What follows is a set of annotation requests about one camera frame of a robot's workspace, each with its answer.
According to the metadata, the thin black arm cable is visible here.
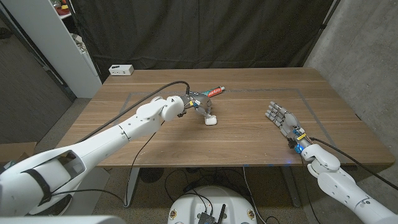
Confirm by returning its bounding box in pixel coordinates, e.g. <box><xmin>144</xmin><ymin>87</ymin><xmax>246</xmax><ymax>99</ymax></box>
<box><xmin>49</xmin><ymin>121</ymin><xmax>165</xmax><ymax>208</ymax></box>
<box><xmin>298</xmin><ymin>154</ymin><xmax>315</xmax><ymax>224</ymax></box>

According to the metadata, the teal red toothpaste tube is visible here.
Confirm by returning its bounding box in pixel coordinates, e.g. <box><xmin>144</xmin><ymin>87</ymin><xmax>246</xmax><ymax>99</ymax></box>
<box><xmin>201</xmin><ymin>86</ymin><xmax>226</xmax><ymax>97</ymax></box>

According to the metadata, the black curtain backdrop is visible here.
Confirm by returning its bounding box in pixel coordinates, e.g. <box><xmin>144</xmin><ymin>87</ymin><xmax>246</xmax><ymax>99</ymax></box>
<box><xmin>67</xmin><ymin>0</ymin><xmax>341</xmax><ymax>83</ymax></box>

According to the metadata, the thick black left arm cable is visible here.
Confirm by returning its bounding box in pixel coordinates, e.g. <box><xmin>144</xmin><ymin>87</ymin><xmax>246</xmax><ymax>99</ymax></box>
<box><xmin>76</xmin><ymin>80</ymin><xmax>191</xmax><ymax>144</ymax></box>

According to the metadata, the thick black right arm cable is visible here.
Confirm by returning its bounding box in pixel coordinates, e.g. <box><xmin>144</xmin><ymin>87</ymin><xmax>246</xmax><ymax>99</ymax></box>
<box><xmin>309</xmin><ymin>136</ymin><xmax>398</xmax><ymax>191</ymax></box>

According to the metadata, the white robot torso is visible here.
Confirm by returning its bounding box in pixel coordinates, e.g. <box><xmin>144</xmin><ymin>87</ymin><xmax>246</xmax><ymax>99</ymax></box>
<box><xmin>167</xmin><ymin>185</ymin><xmax>258</xmax><ymax>224</ymax></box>

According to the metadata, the grey floor cable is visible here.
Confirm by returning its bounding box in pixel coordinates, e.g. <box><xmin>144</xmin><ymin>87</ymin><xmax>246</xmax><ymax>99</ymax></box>
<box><xmin>242</xmin><ymin>166</ymin><xmax>268</xmax><ymax>224</ymax></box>

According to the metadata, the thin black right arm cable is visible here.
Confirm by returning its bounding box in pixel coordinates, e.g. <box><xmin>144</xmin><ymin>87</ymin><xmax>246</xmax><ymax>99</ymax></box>
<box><xmin>298</xmin><ymin>154</ymin><xmax>315</xmax><ymax>224</ymax></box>

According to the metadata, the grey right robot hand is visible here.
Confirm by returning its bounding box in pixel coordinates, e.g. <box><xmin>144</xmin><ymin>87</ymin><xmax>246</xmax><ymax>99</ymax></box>
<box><xmin>265</xmin><ymin>101</ymin><xmax>313</xmax><ymax>153</ymax></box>

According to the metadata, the round black floor fan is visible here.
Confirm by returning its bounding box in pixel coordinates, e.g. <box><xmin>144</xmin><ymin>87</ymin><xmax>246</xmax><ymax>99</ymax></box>
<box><xmin>139</xmin><ymin>167</ymin><xmax>165</xmax><ymax>184</ymax></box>

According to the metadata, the black device with antenna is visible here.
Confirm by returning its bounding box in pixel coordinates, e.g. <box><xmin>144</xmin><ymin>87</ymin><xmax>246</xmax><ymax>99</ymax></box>
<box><xmin>197</xmin><ymin>203</ymin><xmax>227</xmax><ymax>224</ymax></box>

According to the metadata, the brown cardboard box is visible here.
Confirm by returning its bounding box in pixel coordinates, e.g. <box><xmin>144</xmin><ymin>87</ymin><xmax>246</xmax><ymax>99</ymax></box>
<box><xmin>0</xmin><ymin>141</ymin><xmax>37</xmax><ymax>164</ymax></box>

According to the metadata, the white robot chest cover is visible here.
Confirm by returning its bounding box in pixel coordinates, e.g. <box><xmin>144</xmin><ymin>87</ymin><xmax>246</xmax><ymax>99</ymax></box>
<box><xmin>0</xmin><ymin>215</ymin><xmax>127</xmax><ymax>224</ymax></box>

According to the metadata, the white table leg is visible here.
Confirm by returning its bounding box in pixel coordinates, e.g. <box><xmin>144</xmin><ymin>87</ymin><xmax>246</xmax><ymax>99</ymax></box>
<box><xmin>123</xmin><ymin>167</ymin><xmax>141</xmax><ymax>207</ymax></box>

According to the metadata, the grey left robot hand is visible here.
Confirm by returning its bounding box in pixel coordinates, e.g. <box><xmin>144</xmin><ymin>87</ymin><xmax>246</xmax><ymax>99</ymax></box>
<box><xmin>179</xmin><ymin>91</ymin><xmax>215</xmax><ymax>121</ymax></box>

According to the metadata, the white shelf cabinet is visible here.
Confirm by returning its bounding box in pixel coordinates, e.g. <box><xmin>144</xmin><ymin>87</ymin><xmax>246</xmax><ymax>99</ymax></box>
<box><xmin>0</xmin><ymin>0</ymin><xmax>103</xmax><ymax>99</ymax></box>

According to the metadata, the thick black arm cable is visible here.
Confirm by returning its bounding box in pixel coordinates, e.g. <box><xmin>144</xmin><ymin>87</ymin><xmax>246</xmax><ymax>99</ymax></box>
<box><xmin>76</xmin><ymin>80</ymin><xmax>191</xmax><ymax>144</ymax></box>
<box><xmin>309</xmin><ymin>136</ymin><xmax>398</xmax><ymax>191</ymax></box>

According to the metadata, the grey table leg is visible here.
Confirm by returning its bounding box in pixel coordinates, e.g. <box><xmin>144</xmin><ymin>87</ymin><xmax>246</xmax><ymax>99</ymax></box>
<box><xmin>279</xmin><ymin>166</ymin><xmax>302</xmax><ymax>208</ymax></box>

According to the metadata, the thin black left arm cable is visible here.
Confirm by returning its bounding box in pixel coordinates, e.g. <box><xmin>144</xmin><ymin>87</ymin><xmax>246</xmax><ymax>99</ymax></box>
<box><xmin>49</xmin><ymin>121</ymin><xmax>165</xmax><ymax>208</ymax></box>

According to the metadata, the white box on floor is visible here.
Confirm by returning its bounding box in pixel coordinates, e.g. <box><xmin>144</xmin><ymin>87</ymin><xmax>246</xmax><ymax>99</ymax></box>
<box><xmin>108</xmin><ymin>64</ymin><xmax>135</xmax><ymax>77</ymax></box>

